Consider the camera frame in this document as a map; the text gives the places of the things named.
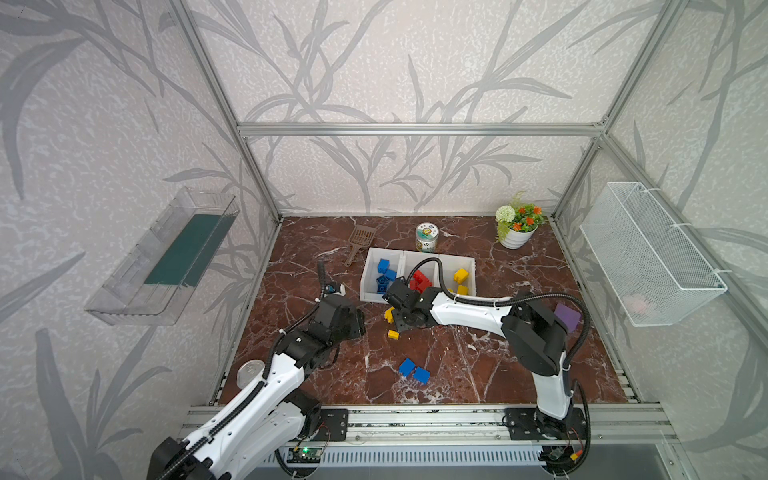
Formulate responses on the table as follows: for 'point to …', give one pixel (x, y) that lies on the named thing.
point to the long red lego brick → (419, 282)
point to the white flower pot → (515, 239)
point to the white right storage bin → (451, 263)
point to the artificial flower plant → (519, 217)
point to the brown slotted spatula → (361, 236)
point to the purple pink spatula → (568, 316)
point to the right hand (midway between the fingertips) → (402, 310)
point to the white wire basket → (655, 268)
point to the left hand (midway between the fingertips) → (361, 308)
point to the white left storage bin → (370, 271)
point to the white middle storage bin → (425, 262)
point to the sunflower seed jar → (426, 236)
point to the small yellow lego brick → (393, 334)
